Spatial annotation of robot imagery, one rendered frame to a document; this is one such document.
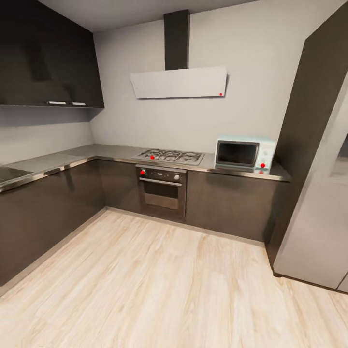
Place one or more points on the range hood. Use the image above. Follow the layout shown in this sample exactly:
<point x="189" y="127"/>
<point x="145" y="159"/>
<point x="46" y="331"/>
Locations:
<point x="178" y="80"/>

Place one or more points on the burner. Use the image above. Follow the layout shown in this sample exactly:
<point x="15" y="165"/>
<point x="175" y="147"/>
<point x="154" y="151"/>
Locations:
<point x="172" y="156"/>

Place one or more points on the oven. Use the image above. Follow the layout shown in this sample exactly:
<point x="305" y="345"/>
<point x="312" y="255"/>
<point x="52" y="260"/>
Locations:
<point x="160" y="191"/>

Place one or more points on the drop in sink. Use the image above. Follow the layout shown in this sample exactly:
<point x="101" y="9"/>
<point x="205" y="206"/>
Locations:
<point x="20" y="169"/>

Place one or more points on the microwave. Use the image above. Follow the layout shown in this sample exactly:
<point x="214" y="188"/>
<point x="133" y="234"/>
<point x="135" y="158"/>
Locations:
<point x="248" y="151"/>

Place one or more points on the cabinet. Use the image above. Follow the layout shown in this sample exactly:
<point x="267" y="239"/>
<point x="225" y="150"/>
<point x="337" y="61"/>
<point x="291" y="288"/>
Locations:
<point x="46" y="60"/>

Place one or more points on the fridge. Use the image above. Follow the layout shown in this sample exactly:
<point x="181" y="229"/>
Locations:
<point x="310" y="240"/>

